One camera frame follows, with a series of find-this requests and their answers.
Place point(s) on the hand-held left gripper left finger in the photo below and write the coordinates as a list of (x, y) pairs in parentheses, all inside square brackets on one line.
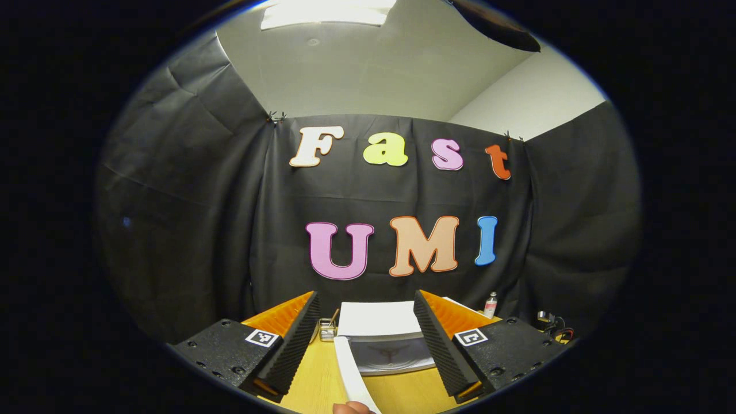
[(296, 356)]

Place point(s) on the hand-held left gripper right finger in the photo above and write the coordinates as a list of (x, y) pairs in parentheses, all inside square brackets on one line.
[(443, 356)]

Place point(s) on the white microwave oven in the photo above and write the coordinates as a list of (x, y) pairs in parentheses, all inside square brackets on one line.
[(379, 319)]

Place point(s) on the wooden stick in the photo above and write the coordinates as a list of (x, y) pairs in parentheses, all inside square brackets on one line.
[(334, 316)]

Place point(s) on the small pink label bottle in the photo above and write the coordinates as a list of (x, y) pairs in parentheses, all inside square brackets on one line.
[(490, 306)]

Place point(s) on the small metal fitting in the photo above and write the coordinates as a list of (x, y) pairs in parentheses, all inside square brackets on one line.
[(545, 316)]

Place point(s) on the black backdrop cloth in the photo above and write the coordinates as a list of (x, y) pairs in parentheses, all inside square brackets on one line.
[(201, 230)]

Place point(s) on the dark curved object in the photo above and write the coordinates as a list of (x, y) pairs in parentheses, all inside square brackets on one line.
[(500, 26)]

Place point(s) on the ceiling light panel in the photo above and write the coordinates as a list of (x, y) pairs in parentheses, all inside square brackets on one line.
[(328, 12)]

